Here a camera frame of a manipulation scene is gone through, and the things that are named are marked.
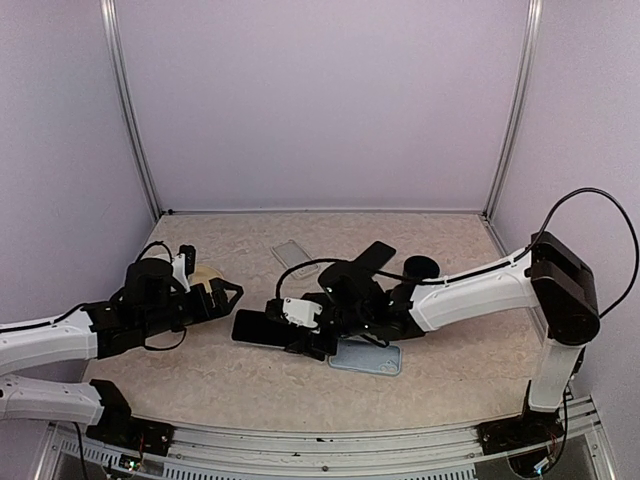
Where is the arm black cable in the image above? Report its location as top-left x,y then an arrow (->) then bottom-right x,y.
0,239 -> 171,331
274,187 -> 634,321

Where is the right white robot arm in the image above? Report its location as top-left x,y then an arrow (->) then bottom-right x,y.
265,231 -> 600,444

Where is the black phone front table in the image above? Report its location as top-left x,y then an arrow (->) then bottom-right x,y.
231,309 -> 312,349

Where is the black phone near mug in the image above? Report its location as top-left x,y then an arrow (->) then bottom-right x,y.
352,241 -> 397,274

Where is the white paper cup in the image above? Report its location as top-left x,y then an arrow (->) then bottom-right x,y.
149,254 -> 173,263

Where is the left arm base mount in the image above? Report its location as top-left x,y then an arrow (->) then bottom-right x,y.
86,414 -> 175,457

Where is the beige round plate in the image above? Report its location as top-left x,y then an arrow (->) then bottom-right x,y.
189,264 -> 223,293

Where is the light blue phone case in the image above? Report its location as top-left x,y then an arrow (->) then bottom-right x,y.
328,339 -> 402,377

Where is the clear white phone case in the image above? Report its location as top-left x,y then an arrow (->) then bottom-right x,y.
271,240 -> 319,280

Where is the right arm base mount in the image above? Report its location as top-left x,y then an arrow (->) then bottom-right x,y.
476,399 -> 566,455

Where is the dark green mug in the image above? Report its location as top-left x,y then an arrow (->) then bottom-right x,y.
403,255 -> 440,280

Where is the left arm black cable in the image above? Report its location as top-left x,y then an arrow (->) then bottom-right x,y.
0,239 -> 171,331

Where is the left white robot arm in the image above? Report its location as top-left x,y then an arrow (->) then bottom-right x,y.
1,255 -> 244,445

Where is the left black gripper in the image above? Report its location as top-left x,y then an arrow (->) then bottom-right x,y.
139,276 -> 243,338

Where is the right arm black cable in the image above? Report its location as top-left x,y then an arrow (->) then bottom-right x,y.
274,187 -> 634,321

